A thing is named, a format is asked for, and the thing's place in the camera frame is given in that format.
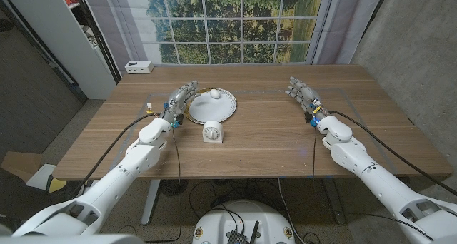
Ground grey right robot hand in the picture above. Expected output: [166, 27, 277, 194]
[284, 76, 329, 121]

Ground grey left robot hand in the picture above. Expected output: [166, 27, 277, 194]
[162, 80, 201, 126]

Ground white kitchen timer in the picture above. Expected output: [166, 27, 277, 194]
[202, 120, 224, 144]

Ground white gold-rimmed paper plate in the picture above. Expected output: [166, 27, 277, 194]
[184, 87, 238, 126]

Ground white power strip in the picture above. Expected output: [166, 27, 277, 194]
[124, 61, 155, 75]

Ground black round floor fan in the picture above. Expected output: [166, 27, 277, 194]
[159, 179, 189, 198]

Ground printed window backdrop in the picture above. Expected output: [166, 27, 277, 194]
[80, 0, 388, 73]

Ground white table leg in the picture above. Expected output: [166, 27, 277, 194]
[141, 179, 161, 226]

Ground grey table leg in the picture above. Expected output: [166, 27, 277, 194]
[323, 178, 346, 225]

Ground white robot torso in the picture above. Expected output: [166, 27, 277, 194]
[191, 200, 296, 244]

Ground white cabinet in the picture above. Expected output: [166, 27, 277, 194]
[0, 0, 121, 101]

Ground black torso computer module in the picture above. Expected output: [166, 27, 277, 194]
[226, 220, 261, 244]

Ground white floor platform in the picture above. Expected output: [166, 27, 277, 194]
[25, 163, 58, 191]

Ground brown cardboard box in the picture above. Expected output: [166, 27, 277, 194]
[0, 151, 44, 183]

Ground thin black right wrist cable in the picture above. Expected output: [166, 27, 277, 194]
[311, 125, 318, 177]

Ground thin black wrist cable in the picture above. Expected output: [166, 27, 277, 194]
[311, 125, 318, 177]
[144, 126, 183, 244]

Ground thin black left wrist cable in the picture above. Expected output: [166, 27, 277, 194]
[144, 126, 183, 244]

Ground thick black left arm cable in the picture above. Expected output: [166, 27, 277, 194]
[69, 112, 161, 200]

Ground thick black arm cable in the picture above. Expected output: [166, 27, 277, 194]
[69, 112, 161, 200]
[327, 110, 457, 198]

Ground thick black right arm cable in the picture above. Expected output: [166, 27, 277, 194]
[327, 110, 457, 198]

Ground grey floor cable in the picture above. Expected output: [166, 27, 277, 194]
[277, 178, 298, 244]

